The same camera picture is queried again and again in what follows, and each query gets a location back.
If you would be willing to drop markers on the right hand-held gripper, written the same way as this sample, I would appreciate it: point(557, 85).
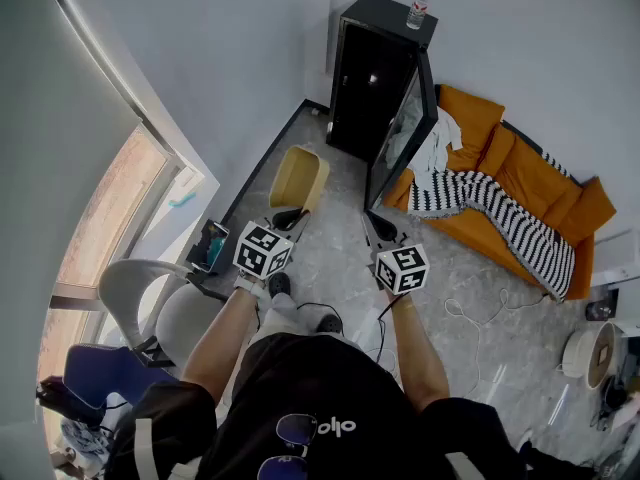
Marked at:
point(402, 268)

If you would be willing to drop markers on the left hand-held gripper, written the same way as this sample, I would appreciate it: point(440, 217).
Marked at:
point(260, 250)

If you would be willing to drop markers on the beige plastic tray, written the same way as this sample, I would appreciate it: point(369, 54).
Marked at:
point(295, 180)

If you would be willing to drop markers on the black cabinet with glass door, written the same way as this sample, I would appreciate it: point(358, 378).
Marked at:
point(367, 88)

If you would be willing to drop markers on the person's left forearm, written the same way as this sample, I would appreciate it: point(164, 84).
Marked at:
point(222, 338)

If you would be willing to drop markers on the person's right forearm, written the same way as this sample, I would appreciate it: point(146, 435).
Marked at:
point(417, 353)

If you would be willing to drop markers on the person's black left shoe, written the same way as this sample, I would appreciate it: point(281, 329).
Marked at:
point(279, 284)

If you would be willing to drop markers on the person's black shoe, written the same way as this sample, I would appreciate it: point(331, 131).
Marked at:
point(279, 284)
point(330, 324)

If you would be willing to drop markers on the person's grey trousers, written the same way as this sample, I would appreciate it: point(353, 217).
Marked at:
point(280, 313)

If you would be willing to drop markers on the white cloth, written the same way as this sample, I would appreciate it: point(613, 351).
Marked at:
point(435, 143)

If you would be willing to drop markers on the person's black right shoe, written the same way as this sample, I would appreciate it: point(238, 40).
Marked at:
point(330, 324)

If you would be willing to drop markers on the teal tool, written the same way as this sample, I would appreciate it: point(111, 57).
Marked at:
point(182, 199)

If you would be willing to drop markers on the black white striped blanket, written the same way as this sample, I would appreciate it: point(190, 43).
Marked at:
point(520, 228)

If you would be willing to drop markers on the orange sofa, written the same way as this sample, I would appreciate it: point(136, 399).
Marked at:
point(530, 178)

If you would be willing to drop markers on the person's black shirt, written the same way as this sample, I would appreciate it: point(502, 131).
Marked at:
point(310, 383)

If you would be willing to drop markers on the window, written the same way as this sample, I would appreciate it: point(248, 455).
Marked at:
point(115, 203)

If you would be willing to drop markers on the white chair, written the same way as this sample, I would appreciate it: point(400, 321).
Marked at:
point(125, 293)

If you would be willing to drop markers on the dark sunglasses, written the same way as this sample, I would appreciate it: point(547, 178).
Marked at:
point(295, 430)

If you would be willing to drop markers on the clear plastic water bottle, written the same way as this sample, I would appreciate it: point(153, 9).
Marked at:
point(416, 13)

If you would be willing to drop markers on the round white appliance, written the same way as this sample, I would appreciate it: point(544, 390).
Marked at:
point(580, 350)

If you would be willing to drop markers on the white cabinet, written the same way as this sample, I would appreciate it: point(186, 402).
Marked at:
point(617, 253)

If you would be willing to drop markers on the blue chair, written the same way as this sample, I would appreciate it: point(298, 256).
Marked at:
point(100, 373)

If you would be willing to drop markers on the patterned cloth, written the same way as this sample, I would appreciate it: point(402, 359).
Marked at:
point(85, 438)

